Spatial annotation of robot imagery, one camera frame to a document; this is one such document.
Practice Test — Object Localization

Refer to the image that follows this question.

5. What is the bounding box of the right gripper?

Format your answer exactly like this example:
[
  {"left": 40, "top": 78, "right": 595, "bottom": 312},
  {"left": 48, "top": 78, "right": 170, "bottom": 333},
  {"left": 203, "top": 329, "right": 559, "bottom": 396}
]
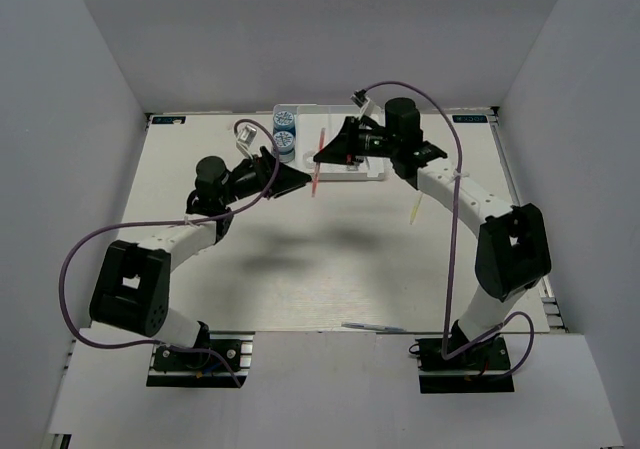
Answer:
[{"left": 315, "top": 116, "right": 400, "bottom": 166}]

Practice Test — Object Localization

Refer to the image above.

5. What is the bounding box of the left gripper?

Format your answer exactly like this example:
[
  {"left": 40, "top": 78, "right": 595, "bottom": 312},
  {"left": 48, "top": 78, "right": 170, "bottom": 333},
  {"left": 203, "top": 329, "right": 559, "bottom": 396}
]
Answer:
[{"left": 219, "top": 146, "right": 310, "bottom": 206}]

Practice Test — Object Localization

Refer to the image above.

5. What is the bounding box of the orange pen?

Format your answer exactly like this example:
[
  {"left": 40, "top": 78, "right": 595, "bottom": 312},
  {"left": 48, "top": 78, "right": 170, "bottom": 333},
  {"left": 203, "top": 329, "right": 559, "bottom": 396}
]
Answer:
[{"left": 311, "top": 127, "right": 326, "bottom": 198}]

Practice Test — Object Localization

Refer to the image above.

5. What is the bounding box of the clear tape roll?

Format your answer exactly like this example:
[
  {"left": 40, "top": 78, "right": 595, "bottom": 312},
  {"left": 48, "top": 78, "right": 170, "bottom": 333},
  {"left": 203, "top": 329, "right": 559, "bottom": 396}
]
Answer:
[{"left": 302, "top": 151, "right": 315, "bottom": 169}]

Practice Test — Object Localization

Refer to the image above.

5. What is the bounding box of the blue tape tub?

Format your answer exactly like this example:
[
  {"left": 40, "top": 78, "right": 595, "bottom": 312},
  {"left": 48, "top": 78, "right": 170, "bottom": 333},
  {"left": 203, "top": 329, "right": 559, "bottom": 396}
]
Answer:
[
  {"left": 272, "top": 130, "right": 295, "bottom": 163},
  {"left": 273, "top": 110, "right": 296, "bottom": 134}
]

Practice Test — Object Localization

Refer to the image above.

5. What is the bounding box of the yellow pen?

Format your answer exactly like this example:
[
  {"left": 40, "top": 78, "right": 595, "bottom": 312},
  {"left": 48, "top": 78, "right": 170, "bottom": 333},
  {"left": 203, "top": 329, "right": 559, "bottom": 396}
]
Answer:
[{"left": 409, "top": 192, "right": 424, "bottom": 225}]

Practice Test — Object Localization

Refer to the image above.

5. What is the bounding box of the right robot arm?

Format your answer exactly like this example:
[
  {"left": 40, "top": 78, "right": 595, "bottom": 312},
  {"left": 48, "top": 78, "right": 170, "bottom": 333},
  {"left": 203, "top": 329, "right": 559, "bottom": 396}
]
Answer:
[{"left": 314, "top": 95, "right": 551, "bottom": 368}]

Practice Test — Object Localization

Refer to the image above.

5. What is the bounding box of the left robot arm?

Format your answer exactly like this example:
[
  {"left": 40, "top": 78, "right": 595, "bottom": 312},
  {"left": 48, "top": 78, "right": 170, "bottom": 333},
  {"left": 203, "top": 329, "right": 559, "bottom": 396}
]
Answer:
[{"left": 89, "top": 147, "right": 312, "bottom": 368}]

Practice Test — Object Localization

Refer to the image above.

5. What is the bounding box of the white divided organizer tray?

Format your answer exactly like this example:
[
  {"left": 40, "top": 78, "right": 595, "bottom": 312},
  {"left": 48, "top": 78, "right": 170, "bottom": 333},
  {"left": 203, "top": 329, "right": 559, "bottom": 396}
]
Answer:
[{"left": 273, "top": 104, "right": 387, "bottom": 182}]

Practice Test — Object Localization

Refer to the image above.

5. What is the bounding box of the blue pen at table edge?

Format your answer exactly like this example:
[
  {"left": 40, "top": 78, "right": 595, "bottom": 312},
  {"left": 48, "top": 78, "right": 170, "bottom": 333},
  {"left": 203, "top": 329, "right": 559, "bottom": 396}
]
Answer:
[{"left": 341, "top": 322, "right": 407, "bottom": 334}]

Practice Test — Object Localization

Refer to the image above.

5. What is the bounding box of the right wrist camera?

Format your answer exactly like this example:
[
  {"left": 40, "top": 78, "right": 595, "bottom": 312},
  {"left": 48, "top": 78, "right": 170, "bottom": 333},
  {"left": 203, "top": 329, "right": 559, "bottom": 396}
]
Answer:
[{"left": 351, "top": 89, "right": 379, "bottom": 119}]

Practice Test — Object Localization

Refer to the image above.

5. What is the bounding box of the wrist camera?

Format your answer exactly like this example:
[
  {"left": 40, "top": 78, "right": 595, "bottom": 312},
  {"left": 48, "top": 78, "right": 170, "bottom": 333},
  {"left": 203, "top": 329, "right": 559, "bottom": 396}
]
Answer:
[
  {"left": 351, "top": 89, "right": 379, "bottom": 119},
  {"left": 234, "top": 123, "right": 258, "bottom": 150}
]

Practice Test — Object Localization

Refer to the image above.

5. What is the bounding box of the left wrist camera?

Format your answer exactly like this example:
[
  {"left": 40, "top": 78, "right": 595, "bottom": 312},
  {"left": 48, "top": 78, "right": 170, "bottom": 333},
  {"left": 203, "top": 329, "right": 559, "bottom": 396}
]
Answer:
[{"left": 234, "top": 123, "right": 258, "bottom": 150}]

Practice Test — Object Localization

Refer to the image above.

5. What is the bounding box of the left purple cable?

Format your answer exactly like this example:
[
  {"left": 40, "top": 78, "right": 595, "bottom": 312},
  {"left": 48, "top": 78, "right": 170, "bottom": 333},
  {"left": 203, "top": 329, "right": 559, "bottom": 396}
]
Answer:
[{"left": 58, "top": 118, "right": 281, "bottom": 388}]

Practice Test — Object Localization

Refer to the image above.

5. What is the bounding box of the purple cable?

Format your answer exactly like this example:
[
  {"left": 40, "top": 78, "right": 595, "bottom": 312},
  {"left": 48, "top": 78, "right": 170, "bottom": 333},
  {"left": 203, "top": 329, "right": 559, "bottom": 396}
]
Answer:
[
  {"left": 58, "top": 118, "right": 281, "bottom": 388},
  {"left": 362, "top": 79, "right": 535, "bottom": 380}
]

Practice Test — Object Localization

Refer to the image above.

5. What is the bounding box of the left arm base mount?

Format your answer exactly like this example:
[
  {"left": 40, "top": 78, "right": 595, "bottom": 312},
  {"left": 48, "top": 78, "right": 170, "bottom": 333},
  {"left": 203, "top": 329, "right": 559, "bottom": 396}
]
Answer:
[{"left": 146, "top": 332, "right": 254, "bottom": 389}]

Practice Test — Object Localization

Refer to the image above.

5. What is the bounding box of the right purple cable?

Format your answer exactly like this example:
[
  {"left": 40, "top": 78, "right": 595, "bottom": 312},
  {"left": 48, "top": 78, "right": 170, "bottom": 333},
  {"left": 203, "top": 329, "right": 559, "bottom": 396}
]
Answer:
[{"left": 362, "top": 79, "right": 535, "bottom": 380}]

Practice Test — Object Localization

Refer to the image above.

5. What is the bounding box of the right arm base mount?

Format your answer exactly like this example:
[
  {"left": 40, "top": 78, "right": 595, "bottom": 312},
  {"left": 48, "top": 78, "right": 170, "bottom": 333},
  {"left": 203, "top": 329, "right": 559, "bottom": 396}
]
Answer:
[{"left": 408, "top": 337, "right": 515, "bottom": 395}]

